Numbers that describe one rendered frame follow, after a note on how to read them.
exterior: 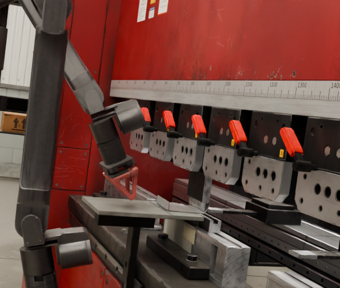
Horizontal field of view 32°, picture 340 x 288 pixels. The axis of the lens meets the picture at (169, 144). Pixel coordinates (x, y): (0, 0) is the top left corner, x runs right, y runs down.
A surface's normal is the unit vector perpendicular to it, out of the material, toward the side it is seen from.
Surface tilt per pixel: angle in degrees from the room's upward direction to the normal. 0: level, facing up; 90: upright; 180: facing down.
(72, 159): 90
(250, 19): 90
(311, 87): 90
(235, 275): 90
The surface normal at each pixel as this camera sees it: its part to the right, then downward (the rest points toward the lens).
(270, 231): -0.93, -0.10
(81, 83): 0.03, -0.11
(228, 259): 0.35, 0.10
